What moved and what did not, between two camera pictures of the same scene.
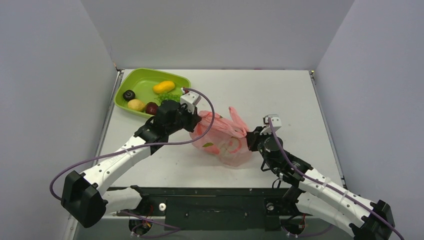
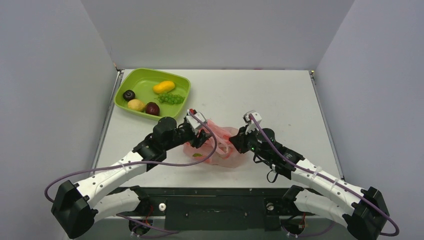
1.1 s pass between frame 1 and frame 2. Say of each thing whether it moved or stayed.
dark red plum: stayed
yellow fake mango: stayed
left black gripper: moved
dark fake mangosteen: stayed
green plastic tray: stayed
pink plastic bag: moved
